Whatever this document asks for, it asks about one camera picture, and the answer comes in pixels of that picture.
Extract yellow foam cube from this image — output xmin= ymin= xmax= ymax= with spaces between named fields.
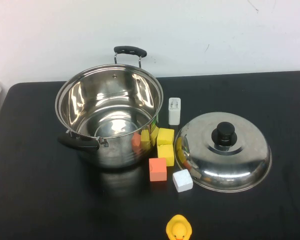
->
xmin=156 ymin=143 xmax=175 ymax=167
xmin=156 ymin=127 xmax=175 ymax=146

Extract orange foam cube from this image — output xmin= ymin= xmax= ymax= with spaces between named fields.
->
xmin=148 ymin=157 xmax=168 ymax=183

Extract stainless steel pot black handles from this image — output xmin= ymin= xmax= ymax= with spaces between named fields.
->
xmin=54 ymin=45 xmax=164 ymax=171

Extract steel lid black knob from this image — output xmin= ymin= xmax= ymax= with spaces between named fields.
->
xmin=174 ymin=111 xmax=273 ymax=193

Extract yellow rubber duck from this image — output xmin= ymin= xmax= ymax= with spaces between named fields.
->
xmin=166 ymin=214 xmax=193 ymax=240

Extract white foam cube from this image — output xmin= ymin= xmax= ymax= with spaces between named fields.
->
xmin=172 ymin=168 xmax=194 ymax=193

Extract white charger adapter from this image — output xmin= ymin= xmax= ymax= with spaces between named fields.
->
xmin=168 ymin=97 xmax=182 ymax=126

